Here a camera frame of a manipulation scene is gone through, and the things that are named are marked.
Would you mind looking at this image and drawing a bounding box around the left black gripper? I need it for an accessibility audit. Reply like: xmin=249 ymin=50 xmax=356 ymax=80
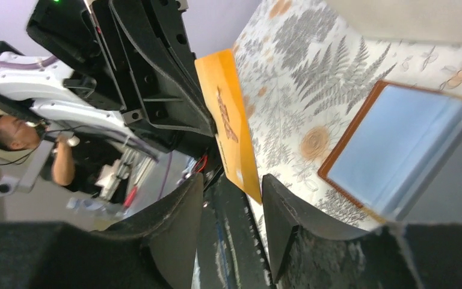
xmin=26 ymin=1 xmax=223 ymax=174

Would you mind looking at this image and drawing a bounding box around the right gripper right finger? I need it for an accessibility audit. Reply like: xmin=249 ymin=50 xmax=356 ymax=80
xmin=262 ymin=174 xmax=462 ymax=288

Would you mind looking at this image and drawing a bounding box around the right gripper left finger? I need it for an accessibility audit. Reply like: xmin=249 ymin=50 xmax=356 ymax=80
xmin=0 ymin=173 xmax=203 ymax=288

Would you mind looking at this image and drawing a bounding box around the brown leather card holder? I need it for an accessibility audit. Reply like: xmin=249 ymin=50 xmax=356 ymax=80
xmin=318 ymin=81 xmax=462 ymax=223

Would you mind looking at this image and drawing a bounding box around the white oblong plastic tray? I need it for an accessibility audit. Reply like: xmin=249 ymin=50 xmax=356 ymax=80
xmin=327 ymin=0 xmax=462 ymax=45

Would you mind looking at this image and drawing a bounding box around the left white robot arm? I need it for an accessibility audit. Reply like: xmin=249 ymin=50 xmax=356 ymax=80
xmin=0 ymin=1 xmax=222 ymax=175

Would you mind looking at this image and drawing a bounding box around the person in black shirt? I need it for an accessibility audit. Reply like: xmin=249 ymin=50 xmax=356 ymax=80
xmin=0 ymin=114 xmax=123 ymax=198

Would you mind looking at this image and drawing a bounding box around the floral patterned table mat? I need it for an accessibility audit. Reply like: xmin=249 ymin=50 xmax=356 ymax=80
xmin=235 ymin=1 xmax=462 ymax=251

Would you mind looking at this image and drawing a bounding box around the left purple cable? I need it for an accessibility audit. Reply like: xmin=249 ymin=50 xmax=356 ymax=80
xmin=0 ymin=55 xmax=60 ymax=73

